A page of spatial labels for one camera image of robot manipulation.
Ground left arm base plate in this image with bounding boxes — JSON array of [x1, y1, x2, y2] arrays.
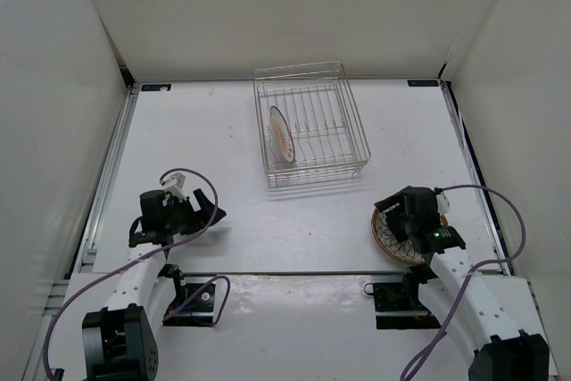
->
[[162, 277, 217, 327]]

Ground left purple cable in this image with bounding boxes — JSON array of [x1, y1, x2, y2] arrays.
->
[[44, 170, 231, 377]]

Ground flower patterned plate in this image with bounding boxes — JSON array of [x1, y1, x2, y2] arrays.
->
[[371, 203, 424, 266]]

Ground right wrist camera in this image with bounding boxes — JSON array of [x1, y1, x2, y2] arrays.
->
[[434, 187, 451, 216]]

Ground white plate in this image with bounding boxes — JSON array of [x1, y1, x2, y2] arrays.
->
[[371, 210, 424, 265]]

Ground table label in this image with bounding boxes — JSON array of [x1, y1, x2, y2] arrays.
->
[[407, 79, 439, 87], [140, 84, 171, 92]]

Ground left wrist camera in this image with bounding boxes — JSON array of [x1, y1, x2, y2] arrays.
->
[[160, 172, 186, 200]]

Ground orange patterned plate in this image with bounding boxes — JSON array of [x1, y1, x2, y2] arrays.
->
[[269, 105, 295, 164]]

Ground chrome wire dish rack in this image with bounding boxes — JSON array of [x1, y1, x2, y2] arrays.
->
[[253, 62, 371, 188]]

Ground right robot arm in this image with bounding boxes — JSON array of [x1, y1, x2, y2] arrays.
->
[[374, 186, 550, 380]]

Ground right table label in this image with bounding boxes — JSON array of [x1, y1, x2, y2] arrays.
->
[[407, 79, 439, 87]]

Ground left table label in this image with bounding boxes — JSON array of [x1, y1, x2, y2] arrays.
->
[[140, 84, 171, 92]]

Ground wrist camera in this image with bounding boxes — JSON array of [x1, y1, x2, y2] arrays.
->
[[160, 172, 186, 200], [434, 187, 451, 216]]

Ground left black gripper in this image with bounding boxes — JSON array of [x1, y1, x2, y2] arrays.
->
[[164, 189, 225, 236]]

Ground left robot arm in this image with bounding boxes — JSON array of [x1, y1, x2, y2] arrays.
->
[[82, 189, 226, 380]]

